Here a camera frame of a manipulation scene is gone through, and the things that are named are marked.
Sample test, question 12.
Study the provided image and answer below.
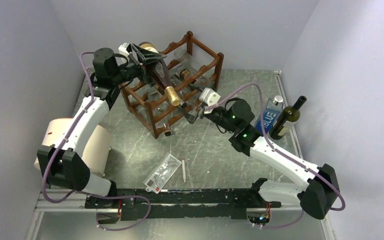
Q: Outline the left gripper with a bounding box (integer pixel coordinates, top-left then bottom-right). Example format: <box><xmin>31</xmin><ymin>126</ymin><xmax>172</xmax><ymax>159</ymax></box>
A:
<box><xmin>111</xmin><ymin>43</ymin><xmax>169</xmax><ymax>87</ymax></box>

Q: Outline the dark red wine bottle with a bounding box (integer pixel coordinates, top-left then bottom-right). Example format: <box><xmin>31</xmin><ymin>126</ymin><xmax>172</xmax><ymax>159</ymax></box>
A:
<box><xmin>138</xmin><ymin>41</ymin><xmax>181</xmax><ymax>107</ymax></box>

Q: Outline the blue square bottle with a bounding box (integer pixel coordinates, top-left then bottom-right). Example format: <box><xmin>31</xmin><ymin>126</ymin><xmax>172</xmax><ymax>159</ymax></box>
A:
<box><xmin>254</xmin><ymin>95</ymin><xmax>284</xmax><ymax>134</ymax></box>

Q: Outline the green wine bottle white label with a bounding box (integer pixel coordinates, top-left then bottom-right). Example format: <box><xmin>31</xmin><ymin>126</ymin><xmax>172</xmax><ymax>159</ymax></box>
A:
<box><xmin>269</xmin><ymin>95</ymin><xmax>307</xmax><ymax>140</ymax></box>

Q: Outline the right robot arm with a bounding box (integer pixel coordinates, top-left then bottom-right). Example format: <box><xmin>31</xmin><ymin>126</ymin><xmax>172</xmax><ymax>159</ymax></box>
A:
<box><xmin>192</xmin><ymin>82</ymin><xmax>346</xmax><ymax>220</ymax></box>

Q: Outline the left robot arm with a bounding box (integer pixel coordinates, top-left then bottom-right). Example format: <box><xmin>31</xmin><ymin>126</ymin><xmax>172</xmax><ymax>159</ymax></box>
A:
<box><xmin>37</xmin><ymin>43</ymin><xmax>166</xmax><ymax>208</ymax></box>

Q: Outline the clear bottle bottom row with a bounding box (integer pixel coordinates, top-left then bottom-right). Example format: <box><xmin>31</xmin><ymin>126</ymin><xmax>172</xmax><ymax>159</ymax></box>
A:
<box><xmin>149</xmin><ymin>91</ymin><xmax>172</xmax><ymax>137</ymax></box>

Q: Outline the wooden wine rack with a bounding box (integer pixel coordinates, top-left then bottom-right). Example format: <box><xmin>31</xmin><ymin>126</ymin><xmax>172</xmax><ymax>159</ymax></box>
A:
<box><xmin>120</xmin><ymin>30</ymin><xmax>224</xmax><ymax>139</ymax></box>

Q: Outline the clear bottle lower rack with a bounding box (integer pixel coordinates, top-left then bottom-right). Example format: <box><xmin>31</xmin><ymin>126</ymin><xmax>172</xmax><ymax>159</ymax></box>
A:
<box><xmin>174</xmin><ymin>48</ymin><xmax>213</xmax><ymax>81</ymax></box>

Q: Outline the white pen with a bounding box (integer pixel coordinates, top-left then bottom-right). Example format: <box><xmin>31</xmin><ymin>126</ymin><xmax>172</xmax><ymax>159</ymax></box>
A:
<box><xmin>181</xmin><ymin>159</ymin><xmax>187</xmax><ymax>184</ymax></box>

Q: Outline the white printed card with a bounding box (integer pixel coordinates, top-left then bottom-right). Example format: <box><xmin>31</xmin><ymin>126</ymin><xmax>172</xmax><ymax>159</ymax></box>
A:
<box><xmin>143</xmin><ymin>153</ymin><xmax>182</xmax><ymax>194</ymax></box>

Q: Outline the white cylindrical container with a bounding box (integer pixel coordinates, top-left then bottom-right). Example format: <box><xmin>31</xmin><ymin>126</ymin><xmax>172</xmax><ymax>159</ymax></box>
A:
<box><xmin>42</xmin><ymin>118</ymin><xmax>112</xmax><ymax>177</ymax></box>

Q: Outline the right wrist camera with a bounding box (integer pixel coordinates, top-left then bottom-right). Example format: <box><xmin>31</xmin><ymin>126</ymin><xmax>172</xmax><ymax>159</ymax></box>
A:
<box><xmin>199</xmin><ymin>87</ymin><xmax>221</xmax><ymax>107</ymax></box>

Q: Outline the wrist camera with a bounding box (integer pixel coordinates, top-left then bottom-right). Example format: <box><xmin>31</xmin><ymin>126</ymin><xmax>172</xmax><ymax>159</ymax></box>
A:
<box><xmin>118</xmin><ymin>42</ymin><xmax>132</xmax><ymax>58</ymax></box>
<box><xmin>199</xmin><ymin>87</ymin><xmax>221</xmax><ymax>107</ymax></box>

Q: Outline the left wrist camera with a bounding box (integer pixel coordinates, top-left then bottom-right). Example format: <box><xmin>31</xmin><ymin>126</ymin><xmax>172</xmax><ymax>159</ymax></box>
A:
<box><xmin>118</xmin><ymin>42</ymin><xmax>132</xmax><ymax>58</ymax></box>

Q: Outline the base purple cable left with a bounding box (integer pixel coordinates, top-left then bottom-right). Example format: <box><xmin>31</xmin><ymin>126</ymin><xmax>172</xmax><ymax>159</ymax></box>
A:
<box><xmin>95</xmin><ymin>195</ymin><xmax>153</xmax><ymax>232</ymax></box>

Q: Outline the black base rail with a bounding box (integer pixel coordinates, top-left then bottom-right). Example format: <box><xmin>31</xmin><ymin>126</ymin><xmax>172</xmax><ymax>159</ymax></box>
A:
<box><xmin>84</xmin><ymin>178</ymin><xmax>281</xmax><ymax>223</ymax></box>

